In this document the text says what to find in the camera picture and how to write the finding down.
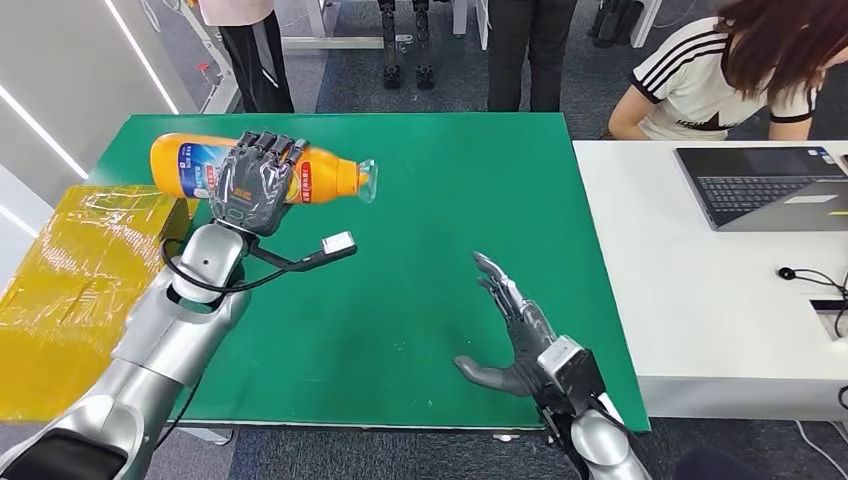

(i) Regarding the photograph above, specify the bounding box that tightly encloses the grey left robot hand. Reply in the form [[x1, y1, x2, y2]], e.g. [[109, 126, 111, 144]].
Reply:
[[210, 130, 311, 238]]

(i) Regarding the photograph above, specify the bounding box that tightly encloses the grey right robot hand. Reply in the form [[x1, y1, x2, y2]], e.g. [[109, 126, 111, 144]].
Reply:
[[454, 250, 564, 399]]

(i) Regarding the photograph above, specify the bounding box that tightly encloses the orange detergent bottle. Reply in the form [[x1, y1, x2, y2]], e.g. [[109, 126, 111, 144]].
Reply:
[[149, 132, 379, 205]]

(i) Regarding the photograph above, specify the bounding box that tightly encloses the person in pink shirt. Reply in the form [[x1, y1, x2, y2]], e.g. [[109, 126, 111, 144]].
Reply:
[[198, 0, 296, 114]]

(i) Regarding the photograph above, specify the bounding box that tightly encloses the silver background humanoid robot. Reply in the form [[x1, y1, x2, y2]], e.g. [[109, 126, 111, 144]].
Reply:
[[378, 0, 437, 91]]

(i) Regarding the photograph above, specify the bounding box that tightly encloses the yellow taped cardboard box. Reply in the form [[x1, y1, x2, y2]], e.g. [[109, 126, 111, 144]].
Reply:
[[0, 184, 200, 425]]

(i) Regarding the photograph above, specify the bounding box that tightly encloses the dark grey laptop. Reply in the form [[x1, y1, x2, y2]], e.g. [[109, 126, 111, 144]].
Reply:
[[674, 145, 848, 233]]

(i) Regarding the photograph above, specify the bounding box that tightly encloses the person in black shirt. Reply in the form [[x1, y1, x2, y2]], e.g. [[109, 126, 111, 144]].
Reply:
[[486, 0, 579, 113]]

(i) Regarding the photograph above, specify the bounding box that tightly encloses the seated person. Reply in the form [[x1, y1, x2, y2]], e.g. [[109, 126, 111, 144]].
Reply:
[[607, 0, 848, 142]]

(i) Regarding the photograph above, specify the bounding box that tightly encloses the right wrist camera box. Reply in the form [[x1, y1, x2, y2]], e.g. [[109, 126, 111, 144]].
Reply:
[[536, 335, 607, 415]]

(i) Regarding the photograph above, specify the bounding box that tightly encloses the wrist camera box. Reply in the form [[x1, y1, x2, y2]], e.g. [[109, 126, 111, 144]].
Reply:
[[536, 335, 607, 415], [321, 231, 358, 257]]

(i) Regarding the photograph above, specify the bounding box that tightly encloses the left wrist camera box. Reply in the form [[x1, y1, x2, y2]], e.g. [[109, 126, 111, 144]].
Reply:
[[321, 231, 358, 257]]

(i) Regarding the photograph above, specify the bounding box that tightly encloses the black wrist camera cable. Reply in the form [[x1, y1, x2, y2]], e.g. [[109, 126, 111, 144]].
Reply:
[[160, 237, 326, 296]]

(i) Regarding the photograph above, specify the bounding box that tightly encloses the white metal frame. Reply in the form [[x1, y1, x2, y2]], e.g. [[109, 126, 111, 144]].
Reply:
[[175, 0, 243, 115]]

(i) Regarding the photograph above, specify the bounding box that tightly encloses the black desk cable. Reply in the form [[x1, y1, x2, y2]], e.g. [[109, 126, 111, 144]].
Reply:
[[777, 266, 848, 339]]

